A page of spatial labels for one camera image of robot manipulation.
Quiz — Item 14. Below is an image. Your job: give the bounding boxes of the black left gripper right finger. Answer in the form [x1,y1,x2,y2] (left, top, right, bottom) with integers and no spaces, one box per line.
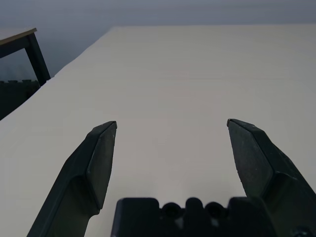
[226,118,316,237]

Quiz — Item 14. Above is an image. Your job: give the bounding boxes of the black foam floor mat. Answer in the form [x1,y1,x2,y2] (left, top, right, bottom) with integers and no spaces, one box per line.
[0,79,41,121]

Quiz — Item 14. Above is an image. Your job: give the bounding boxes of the wooden side table black legs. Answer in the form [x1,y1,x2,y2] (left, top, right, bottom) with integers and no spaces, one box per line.
[0,27,51,86]

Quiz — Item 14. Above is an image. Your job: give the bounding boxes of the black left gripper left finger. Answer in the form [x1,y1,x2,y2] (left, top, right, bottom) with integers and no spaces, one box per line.
[26,120,118,237]

